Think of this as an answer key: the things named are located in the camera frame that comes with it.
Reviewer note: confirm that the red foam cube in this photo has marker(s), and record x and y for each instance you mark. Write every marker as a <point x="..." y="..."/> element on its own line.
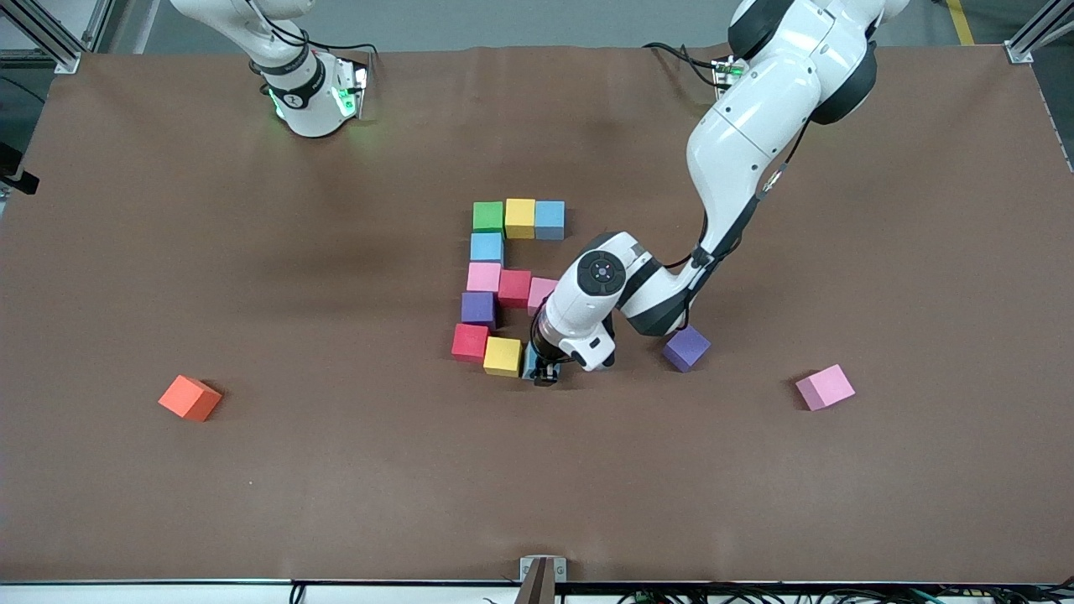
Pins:
<point x="514" y="288"/>
<point x="471" y="342"/>

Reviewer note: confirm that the purple foam cube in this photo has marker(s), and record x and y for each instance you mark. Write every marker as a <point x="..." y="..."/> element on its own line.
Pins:
<point x="686" y="348"/>
<point x="478" y="309"/>

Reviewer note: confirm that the yellow foam cube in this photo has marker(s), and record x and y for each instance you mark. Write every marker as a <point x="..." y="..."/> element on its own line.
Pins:
<point x="520" y="219"/>
<point x="502" y="356"/>

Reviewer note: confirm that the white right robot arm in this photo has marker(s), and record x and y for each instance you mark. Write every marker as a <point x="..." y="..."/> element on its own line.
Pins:
<point x="306" y="109"/>

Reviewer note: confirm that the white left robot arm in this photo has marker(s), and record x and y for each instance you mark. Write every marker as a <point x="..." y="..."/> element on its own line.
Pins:
<point x="755" y="126"/>

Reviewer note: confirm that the green foam cube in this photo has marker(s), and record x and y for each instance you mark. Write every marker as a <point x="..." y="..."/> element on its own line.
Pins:
<point x="487" y="216"/>

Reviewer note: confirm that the aluminium frame post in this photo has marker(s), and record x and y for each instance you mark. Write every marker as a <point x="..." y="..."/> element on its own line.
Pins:
<point x="50" y="46"/>
<point x="1028" y="42"/>

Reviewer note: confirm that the blue foam cube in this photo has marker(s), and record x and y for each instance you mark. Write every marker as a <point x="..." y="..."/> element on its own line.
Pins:
<point x="487" y="247"/>
<point x="550" y="220"/>
<point x="528" y="362"/>

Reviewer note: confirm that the brown table cover sheet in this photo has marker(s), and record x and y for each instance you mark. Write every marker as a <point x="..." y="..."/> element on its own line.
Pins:
<point x="503" y="503"/>

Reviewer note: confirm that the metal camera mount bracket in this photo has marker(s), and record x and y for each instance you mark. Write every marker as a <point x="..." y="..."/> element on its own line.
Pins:
<point x="543" y="579"/>

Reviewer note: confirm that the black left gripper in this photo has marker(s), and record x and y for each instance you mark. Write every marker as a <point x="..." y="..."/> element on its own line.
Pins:
<point x="544" y="362"/>

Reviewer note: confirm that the orange foam cube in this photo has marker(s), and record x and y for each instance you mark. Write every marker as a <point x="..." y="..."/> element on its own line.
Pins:
<point x="190" y="398"/>

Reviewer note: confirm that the pink foam cube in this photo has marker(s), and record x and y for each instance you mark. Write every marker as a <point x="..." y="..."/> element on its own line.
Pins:
<point x="539" y="292"/>
<point x="484" y="277"/>
<point x="825" y="387"/>

